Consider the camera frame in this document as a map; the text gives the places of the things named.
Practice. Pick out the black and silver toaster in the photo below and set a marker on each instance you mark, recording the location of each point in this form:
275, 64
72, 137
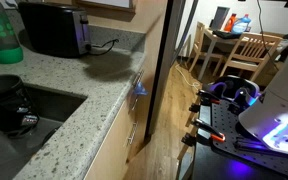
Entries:
50, 30

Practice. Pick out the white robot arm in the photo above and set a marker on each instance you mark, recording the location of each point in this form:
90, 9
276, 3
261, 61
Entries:
280, 100

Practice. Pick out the blue cloth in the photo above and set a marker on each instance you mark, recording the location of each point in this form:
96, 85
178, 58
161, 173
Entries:
140, 90

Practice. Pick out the stainless steel fridge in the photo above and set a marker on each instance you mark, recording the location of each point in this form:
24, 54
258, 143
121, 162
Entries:
162, 50

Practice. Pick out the black clamp with orange tip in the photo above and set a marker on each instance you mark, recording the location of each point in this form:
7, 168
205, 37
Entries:
205, 96
205, 128

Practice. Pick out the wooden base cabinet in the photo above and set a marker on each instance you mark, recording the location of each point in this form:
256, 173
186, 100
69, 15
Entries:
110, 150

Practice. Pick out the wooden slat-back chair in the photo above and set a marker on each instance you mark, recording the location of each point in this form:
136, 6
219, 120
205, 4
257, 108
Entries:
200, 36
250, 50

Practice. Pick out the perforated metal breadboard plate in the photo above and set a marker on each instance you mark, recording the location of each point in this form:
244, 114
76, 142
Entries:
224, 123

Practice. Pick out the white VR headset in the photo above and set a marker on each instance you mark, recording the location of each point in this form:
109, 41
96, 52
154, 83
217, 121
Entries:
230, 86

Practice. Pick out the wooden dining table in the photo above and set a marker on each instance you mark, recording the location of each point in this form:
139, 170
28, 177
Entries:
217, 40

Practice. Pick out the dark kitchen sink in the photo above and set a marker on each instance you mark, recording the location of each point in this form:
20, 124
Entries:
54, 103

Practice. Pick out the black item on dining table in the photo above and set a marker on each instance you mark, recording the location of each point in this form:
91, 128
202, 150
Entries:
227, 34

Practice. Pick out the black cart table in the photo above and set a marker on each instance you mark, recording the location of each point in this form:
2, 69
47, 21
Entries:
214, 166

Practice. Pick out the grey framed panel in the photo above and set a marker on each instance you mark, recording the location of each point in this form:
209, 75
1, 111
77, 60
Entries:
220, 18

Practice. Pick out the orange detergent bottle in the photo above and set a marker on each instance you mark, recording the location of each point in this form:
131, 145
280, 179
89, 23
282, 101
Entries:
230, 24

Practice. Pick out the blue detergent bottle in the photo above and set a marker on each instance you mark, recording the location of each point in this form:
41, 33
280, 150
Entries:
241, 25

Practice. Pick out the green plastic bottle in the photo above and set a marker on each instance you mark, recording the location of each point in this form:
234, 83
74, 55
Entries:
2, 33

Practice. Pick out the wooden window frame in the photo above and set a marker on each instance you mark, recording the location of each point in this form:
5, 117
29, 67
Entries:
117, 8

